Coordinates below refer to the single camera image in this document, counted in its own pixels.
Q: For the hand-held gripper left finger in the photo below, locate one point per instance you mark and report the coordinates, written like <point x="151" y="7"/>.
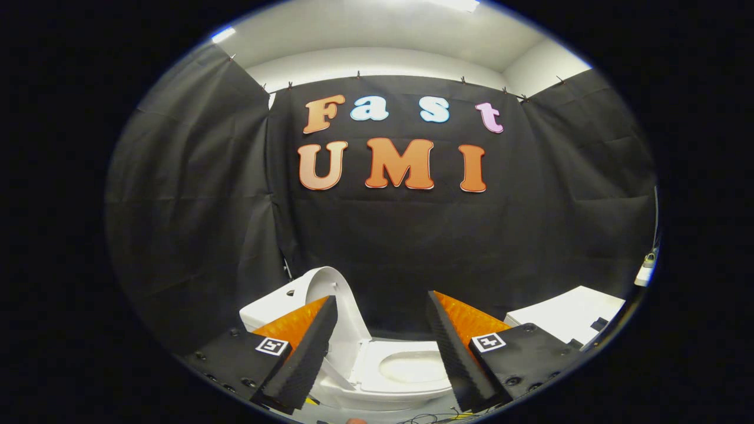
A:
<point x="306" y="353"/>

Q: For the black backdrop cloth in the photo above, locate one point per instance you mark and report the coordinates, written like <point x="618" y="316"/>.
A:
<point x="400" y="247"/>

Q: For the white box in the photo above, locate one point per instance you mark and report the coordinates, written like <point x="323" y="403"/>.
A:
<point x="568" y="315"/>

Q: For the ceiling light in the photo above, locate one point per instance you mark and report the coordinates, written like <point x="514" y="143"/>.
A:
<point x="224" y="34"/>

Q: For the white toilet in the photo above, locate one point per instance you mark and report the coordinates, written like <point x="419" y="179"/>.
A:
<point x="412" y="368"/>

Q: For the white toilet lid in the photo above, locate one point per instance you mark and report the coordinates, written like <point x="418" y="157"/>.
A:
<point x="347" y="318"/>

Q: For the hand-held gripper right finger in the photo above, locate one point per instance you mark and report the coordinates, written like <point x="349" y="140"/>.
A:
<point x="456" y="359"/>

